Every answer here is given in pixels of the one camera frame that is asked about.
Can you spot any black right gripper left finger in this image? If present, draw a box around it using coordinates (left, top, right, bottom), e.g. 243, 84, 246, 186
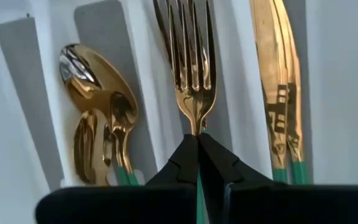
35, 134, 198, 224

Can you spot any gold spoon green handle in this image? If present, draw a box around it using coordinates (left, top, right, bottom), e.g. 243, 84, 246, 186
73, 108, 115, 187
58, 42, 140, 138
109, 90, 140, 187

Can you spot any gold knife green handle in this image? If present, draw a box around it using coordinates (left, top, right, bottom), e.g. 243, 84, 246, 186
249, 0, 289, 184
272, 0, 309, 185

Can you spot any gold fork green handle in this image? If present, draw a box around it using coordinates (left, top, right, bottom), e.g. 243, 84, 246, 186
166, 0, 218, 224
152, 0, 180, 68

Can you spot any white plastic cutlery tray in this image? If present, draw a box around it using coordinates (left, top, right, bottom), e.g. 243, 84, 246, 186
0, 0, 358, 224

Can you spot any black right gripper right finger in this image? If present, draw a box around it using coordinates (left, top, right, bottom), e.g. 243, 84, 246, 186
199, 133, 358, 224

